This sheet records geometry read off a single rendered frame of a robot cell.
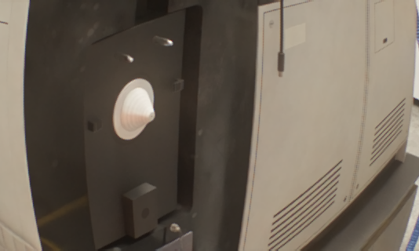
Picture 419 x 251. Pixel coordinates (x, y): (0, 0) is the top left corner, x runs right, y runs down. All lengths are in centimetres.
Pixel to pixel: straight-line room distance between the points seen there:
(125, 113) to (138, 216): 12
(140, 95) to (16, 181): 19
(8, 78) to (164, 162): 30
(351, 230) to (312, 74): 48
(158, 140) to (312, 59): 32
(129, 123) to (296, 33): 32
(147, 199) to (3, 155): 22
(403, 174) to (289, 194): 65
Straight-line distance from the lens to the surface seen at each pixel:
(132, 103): 82
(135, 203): 87
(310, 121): 117
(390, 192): 169
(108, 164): 84
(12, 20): 68
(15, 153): 72
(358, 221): 157
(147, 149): 88
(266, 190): 111
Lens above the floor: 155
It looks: 25 degrees down
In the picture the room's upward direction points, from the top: 3 degrees clockwise
